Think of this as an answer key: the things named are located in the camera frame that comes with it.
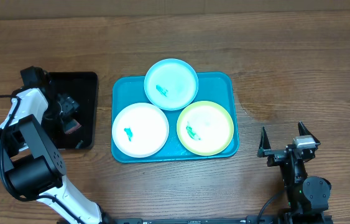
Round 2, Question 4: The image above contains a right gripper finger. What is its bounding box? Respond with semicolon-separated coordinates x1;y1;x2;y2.
298;121;320;145
258;126;271;152

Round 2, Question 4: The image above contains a red and green sponge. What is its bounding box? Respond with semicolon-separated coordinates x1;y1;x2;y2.
63;119;81;134

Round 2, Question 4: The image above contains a white plate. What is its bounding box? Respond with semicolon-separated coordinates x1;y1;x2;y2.
111;103;169;158

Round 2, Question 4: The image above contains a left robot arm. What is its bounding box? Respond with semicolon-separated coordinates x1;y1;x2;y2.
0;66;112;223

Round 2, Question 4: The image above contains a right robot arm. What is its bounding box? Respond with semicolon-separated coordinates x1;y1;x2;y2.
253;122;333;224

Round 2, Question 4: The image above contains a black rectangular tray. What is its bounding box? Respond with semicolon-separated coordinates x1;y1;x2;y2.
42;72;98;149

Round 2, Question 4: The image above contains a teal plastic serving tray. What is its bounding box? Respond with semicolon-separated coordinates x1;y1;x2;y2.
111;72;240;164

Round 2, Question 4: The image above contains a green rimmed plate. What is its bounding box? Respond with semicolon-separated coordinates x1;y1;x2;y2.
177;101;234;156

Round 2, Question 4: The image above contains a light blue plate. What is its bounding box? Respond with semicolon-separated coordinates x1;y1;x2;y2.
144;58;199;111

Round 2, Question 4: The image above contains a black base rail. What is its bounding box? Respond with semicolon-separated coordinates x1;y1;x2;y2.
112;215;334;224

